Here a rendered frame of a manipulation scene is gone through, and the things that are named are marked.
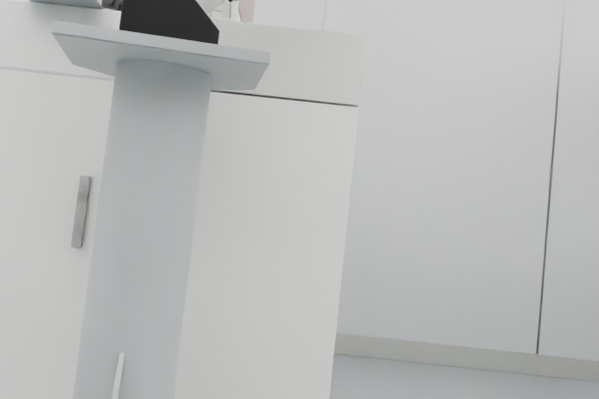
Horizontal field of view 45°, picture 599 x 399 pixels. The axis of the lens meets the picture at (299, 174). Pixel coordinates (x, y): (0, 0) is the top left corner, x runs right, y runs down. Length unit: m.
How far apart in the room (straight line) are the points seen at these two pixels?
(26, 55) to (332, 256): 0.73
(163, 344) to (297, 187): 0.43
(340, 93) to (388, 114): 2.17
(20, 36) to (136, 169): 0.52
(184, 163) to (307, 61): 0.41
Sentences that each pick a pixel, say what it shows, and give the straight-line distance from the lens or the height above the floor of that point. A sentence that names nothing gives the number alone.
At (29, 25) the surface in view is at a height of 0.91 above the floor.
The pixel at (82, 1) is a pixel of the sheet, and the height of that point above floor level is 0.96.
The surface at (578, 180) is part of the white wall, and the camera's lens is 3.82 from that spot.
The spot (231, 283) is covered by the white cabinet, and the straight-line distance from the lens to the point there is 1.43.
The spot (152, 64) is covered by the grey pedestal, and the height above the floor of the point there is 0.79.
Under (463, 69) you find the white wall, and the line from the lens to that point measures 3.73.
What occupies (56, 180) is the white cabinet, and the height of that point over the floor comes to 0.61.
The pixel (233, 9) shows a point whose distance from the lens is 1.80.
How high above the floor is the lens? 0.55
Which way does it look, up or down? 5 degrees up
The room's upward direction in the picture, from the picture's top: 6 degrees clockwise
